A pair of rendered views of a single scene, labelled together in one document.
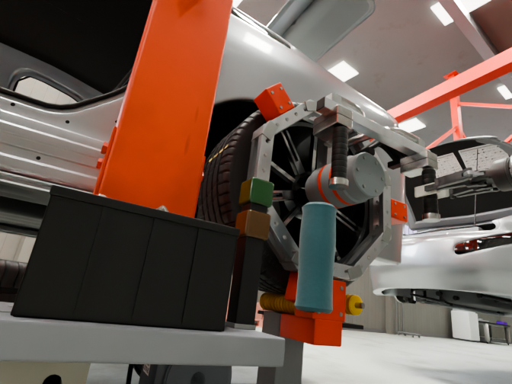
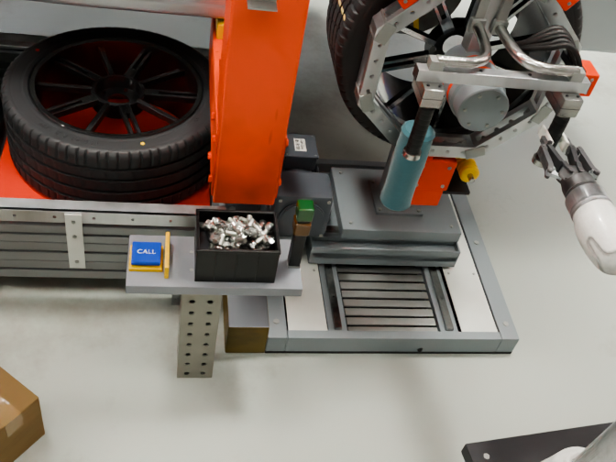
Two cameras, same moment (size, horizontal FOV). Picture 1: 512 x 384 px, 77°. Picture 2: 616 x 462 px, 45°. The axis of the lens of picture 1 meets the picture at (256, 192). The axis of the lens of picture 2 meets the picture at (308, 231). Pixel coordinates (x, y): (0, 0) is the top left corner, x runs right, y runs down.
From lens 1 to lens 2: 1.60 m
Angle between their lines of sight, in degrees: 64
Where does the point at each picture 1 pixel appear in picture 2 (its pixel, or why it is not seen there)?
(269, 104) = not seen: outside the picture
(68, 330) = (213, 289)
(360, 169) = (469, 109)
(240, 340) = (279, 290)
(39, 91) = not seen: outside the picture
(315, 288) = (391, 196)
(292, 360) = not seen: hidden behind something
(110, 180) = (221, 168)
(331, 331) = (427, 196)
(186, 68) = (264, 82)
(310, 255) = (393, 173)
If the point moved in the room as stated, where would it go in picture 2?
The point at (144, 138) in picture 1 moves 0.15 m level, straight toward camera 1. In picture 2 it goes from (237, 140) to (233, 182)
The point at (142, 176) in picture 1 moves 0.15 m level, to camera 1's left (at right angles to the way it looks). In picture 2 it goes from (240, 162) to (185, 141)
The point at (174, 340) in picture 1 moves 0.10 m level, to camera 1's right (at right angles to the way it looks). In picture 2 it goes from (250, 291) to (287, 306)
